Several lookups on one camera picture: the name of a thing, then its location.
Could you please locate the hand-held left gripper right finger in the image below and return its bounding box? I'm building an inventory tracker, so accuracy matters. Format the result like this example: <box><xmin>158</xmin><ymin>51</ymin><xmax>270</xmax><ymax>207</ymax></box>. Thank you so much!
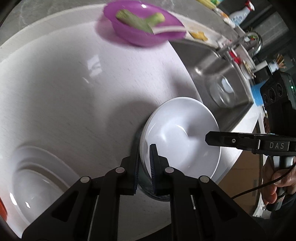
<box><xmin>150</xmin><ymin>144</ymin><xmax>271</xmax><ymax>241</ymax></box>

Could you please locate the person's right hand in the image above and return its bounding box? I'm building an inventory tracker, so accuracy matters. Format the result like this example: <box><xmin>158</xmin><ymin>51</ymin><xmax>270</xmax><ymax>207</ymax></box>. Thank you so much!
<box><xmin>261</xmin><ymin>159</ymin><xmax>278</xmax><ymax>205</ymax></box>

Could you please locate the thin black cable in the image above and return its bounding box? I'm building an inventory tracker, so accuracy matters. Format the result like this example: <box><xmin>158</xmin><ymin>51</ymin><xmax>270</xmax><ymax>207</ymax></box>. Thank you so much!
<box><xmin>231</xmin><ymin>162</ymin><xmax>296</xmax><ymax>200</ymax></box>

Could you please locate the white spray bottle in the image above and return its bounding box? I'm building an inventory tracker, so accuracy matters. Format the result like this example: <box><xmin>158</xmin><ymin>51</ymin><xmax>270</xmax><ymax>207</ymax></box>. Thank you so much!
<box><xmin>229</xmin><ymin>1</ymin><xmax>255</xmax><ymax>28</ymax></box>

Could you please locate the large white plate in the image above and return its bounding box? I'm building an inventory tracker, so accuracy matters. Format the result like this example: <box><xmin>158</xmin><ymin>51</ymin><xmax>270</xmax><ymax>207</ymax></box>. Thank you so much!
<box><xmin>0</xmin><ymin>145</ymin><xmax>80</xmax><ymax>239</ymax></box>

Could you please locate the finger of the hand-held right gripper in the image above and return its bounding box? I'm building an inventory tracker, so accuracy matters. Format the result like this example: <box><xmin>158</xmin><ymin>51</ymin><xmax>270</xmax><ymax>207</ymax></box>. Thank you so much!
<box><xmin>205</xmin><ymin>131</ymin><xmax>260</xmax><ymax>151</ymax></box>

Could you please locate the stainless steel sink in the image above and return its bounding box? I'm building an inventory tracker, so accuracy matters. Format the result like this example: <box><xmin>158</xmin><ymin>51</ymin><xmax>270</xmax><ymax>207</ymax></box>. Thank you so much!
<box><xmin>172</xmin><ymin>38</ymin><xmax>255</xmax><ymax>132</ymax></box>

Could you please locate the purple plastic bowl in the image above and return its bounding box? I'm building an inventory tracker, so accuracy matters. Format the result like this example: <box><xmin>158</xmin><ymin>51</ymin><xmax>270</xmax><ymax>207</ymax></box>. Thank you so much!
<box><xmin>95</xmin><ymin>0</ymin><xmax>187</xmax><ymax>48</ymax></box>

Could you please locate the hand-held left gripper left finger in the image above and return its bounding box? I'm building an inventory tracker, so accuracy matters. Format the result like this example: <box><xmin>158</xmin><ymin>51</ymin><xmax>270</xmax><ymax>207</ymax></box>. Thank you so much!
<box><xmin>22</xmin><ymin>156</ymin><xmax>141</xmax><ymax>241</ymax></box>

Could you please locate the blue cloth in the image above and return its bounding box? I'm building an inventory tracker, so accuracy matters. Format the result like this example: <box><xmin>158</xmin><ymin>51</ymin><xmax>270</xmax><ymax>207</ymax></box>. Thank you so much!
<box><xmin>250</xmin><ymin>80</ymin><xmax>269</xmax><ymax>107</ymax></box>

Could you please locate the orange bowl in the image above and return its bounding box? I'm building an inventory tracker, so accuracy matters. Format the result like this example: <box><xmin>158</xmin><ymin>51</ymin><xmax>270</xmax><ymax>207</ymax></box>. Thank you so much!
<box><xmin>0</xmin><ymin>197</ymin><xmax>7</xmax><ymax>218</ymax></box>

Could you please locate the green vegetable stalk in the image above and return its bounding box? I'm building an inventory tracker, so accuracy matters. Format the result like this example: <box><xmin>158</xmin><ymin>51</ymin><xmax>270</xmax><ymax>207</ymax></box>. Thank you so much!
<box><xmin>116</xmin><ymin>9</ymin><xmax>166</xmax><ymax>33</ymax></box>

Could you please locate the ceramic chopstick holder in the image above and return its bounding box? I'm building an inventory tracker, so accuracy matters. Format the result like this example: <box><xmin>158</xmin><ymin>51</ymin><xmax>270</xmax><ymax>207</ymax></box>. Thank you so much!
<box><xmin>268</xmin><ymin>54</ymin><xmax>287</xmax><ymax>73</ymax></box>

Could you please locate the yellow sponge piece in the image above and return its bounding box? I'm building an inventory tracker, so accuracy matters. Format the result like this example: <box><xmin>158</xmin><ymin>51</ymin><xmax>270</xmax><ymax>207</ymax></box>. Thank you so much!
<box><xmin>191</xmin><ymin>31</ymin><xmax>207</xmax><ymax>41</ymax></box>

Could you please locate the large white bowl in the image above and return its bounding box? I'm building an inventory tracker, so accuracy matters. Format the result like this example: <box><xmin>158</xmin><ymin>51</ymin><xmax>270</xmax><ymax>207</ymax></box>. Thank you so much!
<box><xmin>139</xmin><ymin>97</ymin><xmax>221</xmax><ymax>183</ymax></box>

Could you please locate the red and white object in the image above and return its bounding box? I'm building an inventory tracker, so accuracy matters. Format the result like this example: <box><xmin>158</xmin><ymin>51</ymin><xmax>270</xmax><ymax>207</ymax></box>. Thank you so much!
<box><xmin>228</xmin><ymin>50</ymin><xmax>241</xmax><ymax>64</ymax></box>

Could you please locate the chrome faucet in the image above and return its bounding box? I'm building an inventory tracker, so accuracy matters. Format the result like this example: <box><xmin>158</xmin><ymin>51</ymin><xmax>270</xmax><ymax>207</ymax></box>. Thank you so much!
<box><xmin>216</xmin><ymin>32</ymin><xmax>263</xmax><ymax>56</ymax></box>

